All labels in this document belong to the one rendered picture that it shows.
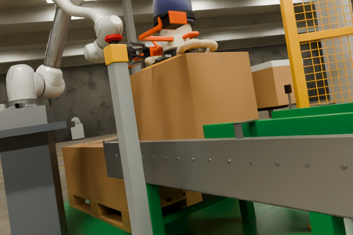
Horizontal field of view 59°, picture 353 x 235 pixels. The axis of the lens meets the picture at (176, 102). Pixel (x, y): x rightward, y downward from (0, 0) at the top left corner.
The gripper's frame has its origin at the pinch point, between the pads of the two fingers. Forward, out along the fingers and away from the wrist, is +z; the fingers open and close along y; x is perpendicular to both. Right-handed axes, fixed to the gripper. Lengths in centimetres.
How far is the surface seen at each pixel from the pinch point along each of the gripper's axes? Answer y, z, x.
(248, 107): 40, 14, 56
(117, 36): 6, -49, 50
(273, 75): 18, 128, -6
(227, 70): 21, 4, 55
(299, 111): 45, 23, 76
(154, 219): 85, -31, 30
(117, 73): 20, -50, 50
